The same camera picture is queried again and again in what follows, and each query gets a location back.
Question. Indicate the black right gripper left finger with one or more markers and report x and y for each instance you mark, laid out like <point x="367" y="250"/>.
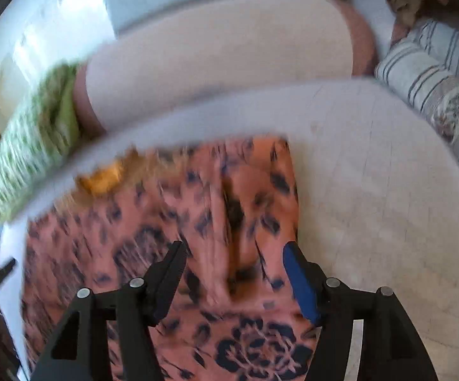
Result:
<point x="78" y="348"/>

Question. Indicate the orange black floral garment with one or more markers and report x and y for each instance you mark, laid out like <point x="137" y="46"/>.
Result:
<point x="198" y="234"/>

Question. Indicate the pink bolster cushion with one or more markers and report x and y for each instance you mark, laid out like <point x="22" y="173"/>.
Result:
<point x="206" y="48"/>

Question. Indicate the striped floral folded blanket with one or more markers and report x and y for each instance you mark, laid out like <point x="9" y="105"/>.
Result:
<point x="423" y="69"/>

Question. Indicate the white quilted mattress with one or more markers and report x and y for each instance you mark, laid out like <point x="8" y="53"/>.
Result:
<point x="378" y="190"/>

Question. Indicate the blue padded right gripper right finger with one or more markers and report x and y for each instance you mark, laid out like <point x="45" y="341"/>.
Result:
<point x="391" y="346"/>

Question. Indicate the green white patterned pillow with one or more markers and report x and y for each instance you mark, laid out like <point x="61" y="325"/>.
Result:
<point x="38" y="138"/>

